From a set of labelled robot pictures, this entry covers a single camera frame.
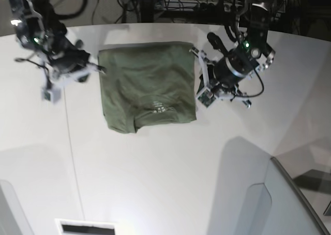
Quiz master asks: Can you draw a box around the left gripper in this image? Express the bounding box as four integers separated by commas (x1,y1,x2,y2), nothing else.
196,50,255,103

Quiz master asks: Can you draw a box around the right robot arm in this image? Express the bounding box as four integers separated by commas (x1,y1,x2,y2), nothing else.
8,0,106,82

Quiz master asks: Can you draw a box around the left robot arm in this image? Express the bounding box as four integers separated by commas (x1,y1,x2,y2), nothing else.
191,0,277,108

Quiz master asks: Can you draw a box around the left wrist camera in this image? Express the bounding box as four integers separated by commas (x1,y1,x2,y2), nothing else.
197,89,216,108

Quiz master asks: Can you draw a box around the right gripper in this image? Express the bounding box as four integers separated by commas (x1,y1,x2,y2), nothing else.
50,39,107,83

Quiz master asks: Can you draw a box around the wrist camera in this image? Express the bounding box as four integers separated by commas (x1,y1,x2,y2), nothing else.
197,89,216,108
41,88,61,104

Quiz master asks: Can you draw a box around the olive green t-shirt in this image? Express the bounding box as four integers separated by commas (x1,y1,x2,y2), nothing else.
98,41,197,134

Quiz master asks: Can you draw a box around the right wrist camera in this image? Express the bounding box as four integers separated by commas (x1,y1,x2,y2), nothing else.
41,88,61,104

